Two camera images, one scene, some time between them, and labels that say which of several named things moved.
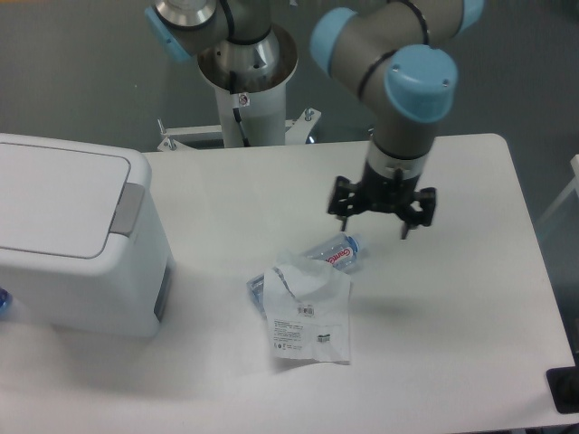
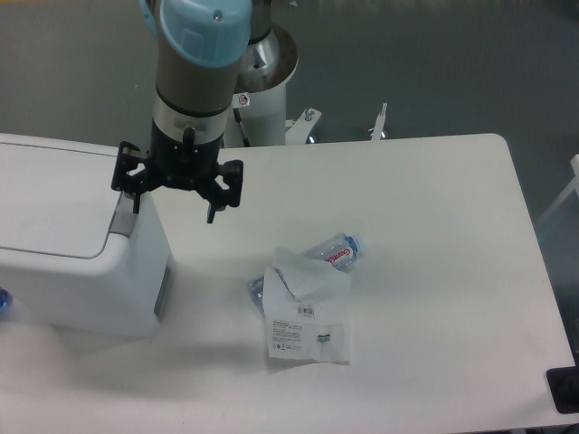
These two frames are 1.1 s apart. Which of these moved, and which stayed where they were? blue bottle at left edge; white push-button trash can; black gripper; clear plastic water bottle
Moved: black gripper
Stayed: white push-button trash can; blue bottle at left edge; clear plastic water bottle
